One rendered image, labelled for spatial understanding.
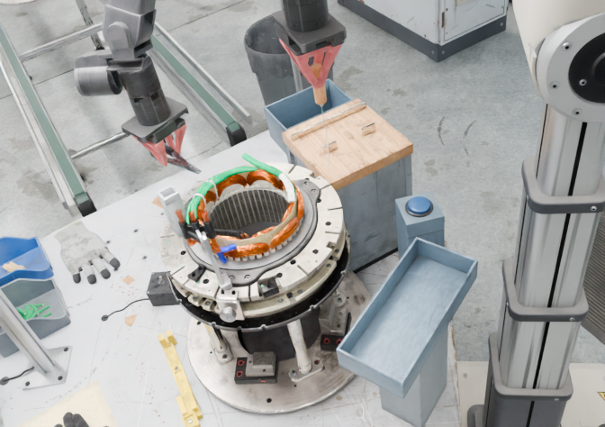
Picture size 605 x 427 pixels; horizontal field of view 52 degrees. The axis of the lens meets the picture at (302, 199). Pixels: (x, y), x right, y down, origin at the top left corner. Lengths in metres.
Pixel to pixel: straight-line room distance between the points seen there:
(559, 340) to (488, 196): 1.49
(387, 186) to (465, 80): 2.10
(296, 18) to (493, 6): 2.80
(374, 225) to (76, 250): 0.73
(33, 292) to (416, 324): 0.92
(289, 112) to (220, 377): 0.59
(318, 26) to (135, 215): 0.96
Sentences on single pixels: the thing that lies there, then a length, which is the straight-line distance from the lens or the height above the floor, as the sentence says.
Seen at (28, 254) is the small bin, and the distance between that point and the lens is 1.70.
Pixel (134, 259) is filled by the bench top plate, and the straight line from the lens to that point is 1.55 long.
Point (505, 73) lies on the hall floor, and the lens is 3.37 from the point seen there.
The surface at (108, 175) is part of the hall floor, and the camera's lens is 3.17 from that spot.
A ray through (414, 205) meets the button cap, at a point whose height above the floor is 1.04.
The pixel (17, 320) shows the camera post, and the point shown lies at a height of 0.94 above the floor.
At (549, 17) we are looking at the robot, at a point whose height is 1.49.
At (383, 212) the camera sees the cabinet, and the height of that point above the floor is 0.92.
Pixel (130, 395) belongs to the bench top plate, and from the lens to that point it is 1.32.
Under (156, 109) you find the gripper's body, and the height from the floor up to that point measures 1.28.
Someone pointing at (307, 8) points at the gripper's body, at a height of 1.48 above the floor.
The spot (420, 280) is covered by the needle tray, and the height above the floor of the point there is 1.03.
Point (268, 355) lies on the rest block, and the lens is 1.21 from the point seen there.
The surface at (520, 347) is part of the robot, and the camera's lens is 1.23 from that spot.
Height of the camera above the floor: 1.84
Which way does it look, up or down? 43 degrees down
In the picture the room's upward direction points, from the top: 12 degrees counter-clockwise
